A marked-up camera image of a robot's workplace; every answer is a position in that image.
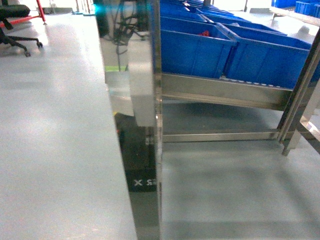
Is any stainless steel flow rack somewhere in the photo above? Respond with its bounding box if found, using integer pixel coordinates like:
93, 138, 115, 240
93, 0, 320, 240

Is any black office chair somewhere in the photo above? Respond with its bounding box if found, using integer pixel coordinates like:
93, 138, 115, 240
0, 0, 44, 58

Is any blue plastic bin right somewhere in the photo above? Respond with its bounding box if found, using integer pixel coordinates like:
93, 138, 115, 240
216, 23, 312, 89

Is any blue plastic bin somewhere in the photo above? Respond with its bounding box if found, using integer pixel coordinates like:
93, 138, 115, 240
216, 23, 312, 89
160, 17, 237, 79

